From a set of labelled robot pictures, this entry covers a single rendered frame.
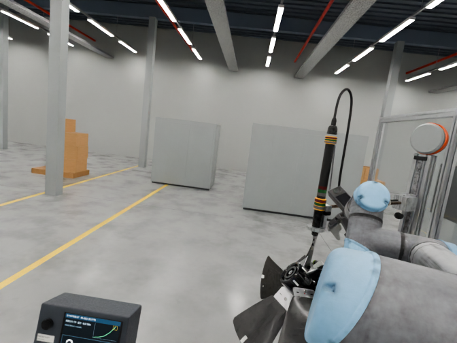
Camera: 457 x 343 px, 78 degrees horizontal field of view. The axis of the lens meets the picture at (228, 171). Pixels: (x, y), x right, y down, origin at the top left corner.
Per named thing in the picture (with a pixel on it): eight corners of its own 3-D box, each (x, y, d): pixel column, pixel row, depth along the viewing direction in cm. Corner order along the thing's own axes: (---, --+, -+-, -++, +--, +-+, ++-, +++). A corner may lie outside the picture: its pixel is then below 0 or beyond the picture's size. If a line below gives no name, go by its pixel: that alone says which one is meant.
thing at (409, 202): (402, 208, 148) (405, 192, 147) (416, 212, 143) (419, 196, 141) (391, 209, 143) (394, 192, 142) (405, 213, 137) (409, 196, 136)
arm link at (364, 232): (398, 270, 59) (403, 220, 63) (342, 255, 64) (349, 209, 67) (390, 275, 66) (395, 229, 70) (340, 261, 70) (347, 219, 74)
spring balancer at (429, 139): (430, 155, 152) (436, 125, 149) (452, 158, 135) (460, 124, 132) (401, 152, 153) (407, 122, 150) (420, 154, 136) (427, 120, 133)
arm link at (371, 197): (353, 207, 65) (358, 174, 68) (343, 220, 75) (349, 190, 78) (390, 216, 63) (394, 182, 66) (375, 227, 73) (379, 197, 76)
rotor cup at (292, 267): (294, 292, 133) (275, 273, 133) (317, 273, 131) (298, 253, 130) (298, 312, 119) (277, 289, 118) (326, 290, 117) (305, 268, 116)
